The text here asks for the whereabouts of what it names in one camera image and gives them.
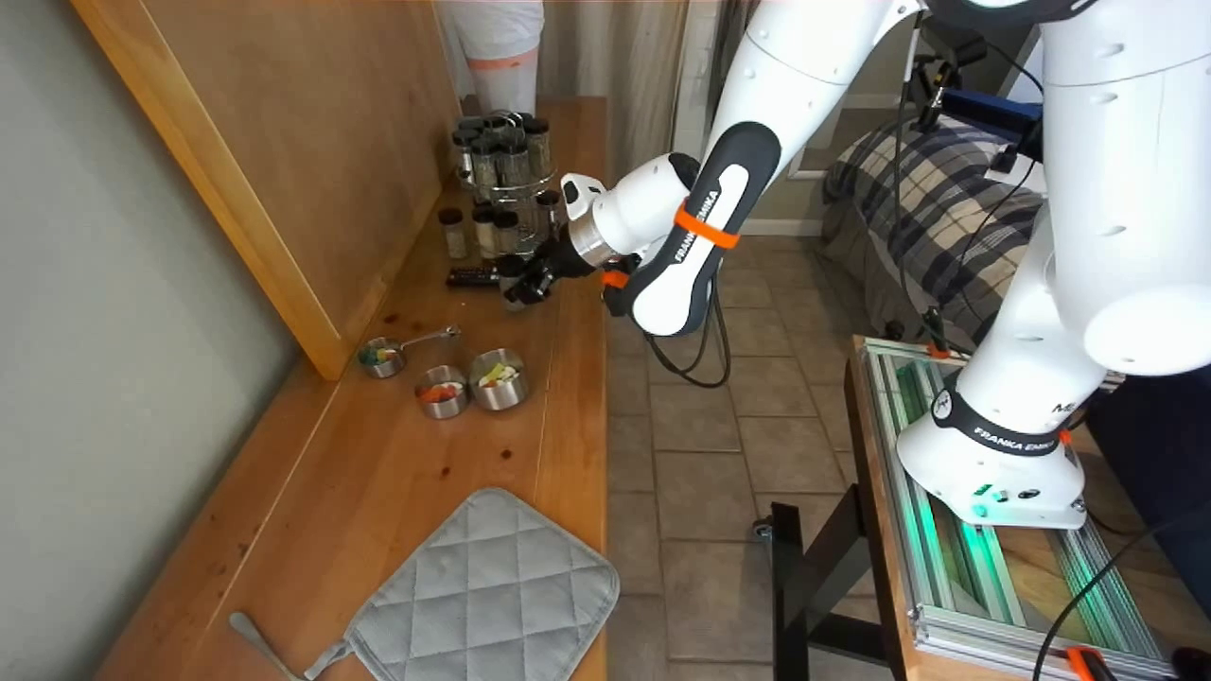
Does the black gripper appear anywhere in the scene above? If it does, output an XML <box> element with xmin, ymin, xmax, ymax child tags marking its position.
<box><xmin>495</xmin><ymin>231</ymin><xmax>604</xmax><ymax>311</ymax></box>

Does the chrome rotating seasoning rack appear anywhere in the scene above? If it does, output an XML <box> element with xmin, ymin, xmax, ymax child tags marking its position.
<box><xmin>448</xmin><ymin>109</ymin><xmax>570</xmax><ymax>269</ymax></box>

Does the small spice jar black lid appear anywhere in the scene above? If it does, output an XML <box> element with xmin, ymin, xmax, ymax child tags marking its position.
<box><xmin>436</xmin><ymin>205</ymin><xmax>470</xmax><ymax>260</ymax></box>

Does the beige curtain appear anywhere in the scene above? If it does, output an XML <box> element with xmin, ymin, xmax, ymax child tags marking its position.
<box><xmin>570</xmin><ymin>0</ymin><xmax>730</xmax><ymax>240</ymax></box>

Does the framed plywood board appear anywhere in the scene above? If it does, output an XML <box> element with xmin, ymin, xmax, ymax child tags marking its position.
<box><xmin>68</xmin><ymin>0</ymin><xmax>464</xmax><ymax>388</ymax></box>

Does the grey quilted pot holder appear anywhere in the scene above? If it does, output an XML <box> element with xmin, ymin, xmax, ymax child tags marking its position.
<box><xmin>339</xmin><ymin>485</ymin><xmax>623</xmax><ymax>681</ymax></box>

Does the black metal stand leg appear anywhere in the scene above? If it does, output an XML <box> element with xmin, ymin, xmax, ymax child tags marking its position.
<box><xmin>753</xmin><ymin>485</ymin><xmax>913</xmax><ymax>681</ymax></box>

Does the bed with plaid blanket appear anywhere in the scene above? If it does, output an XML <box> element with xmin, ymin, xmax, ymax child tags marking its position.
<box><xmin>825</xmin><ymin>119</ymin><xmax>1073</xmax><ymax>357</ymax></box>

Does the metal utensil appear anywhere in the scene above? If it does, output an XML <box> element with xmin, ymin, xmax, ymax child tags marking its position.
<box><xmin>223</xmin><ymin>611</ymin><xmax>305</xmax><ymax>681</ymax></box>

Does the dark blue fabric furniture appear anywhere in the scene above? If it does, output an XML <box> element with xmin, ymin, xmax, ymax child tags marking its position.
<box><xmin>1088</xmin><ymin>365</ymin><xmax>1211</xmax><ymax>621</ymax></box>

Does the orange clamp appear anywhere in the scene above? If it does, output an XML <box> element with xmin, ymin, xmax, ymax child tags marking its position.
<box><xmin>1059</xmin><ymin>639</ymin><xmax>1109</xmax><ymax>681</ymax></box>

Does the orange velcro strap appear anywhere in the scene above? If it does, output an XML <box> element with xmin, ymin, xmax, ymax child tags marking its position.
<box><xmin>670</xmin><ymin>205</ymin><xmax>744</xmax><ymax>257</ymax></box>

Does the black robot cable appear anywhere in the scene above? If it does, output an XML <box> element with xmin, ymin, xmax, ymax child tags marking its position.
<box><xmin>620</xmin><ymin>240</ymin><xmax>738</xmax><ymax>389</ymax></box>

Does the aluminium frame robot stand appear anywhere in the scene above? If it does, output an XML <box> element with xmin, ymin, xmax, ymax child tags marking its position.
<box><xmin>845</xmin><ymin>332</ymin><xmax>1183</xmax><ymax>681</ymax></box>

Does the black power cable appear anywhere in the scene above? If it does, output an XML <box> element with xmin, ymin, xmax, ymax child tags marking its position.
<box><xmin>1025</xmin><ymin>514</ymin><xmax>1177</xmax><ymax>681</ymax></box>

